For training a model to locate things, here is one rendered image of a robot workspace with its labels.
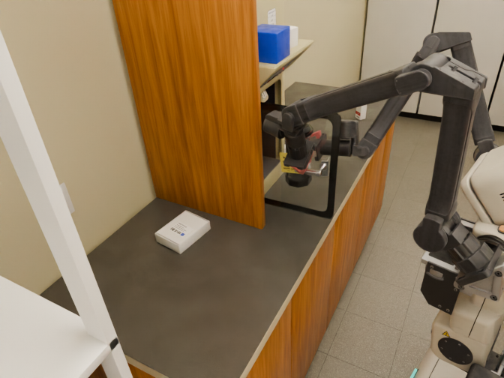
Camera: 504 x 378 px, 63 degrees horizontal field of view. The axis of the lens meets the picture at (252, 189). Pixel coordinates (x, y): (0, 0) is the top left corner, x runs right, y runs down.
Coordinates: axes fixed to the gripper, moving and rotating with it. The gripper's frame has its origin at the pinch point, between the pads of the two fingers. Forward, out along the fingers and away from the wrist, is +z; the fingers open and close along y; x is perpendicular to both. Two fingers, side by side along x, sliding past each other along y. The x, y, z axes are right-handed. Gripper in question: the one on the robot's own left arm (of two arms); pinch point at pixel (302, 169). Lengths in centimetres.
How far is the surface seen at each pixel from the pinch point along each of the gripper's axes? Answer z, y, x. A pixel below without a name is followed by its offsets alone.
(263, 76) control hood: -23.9, -14.7, -14.6
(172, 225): 13, 27, -41
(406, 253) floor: 155, -51, 33
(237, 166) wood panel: -0.2, 4.6, -21.6
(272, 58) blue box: -26.9, -19.4, -12.9
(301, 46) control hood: -16.8, -37.3, -11.4
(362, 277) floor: 141, -21, 13
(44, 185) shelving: -75, 57, -1
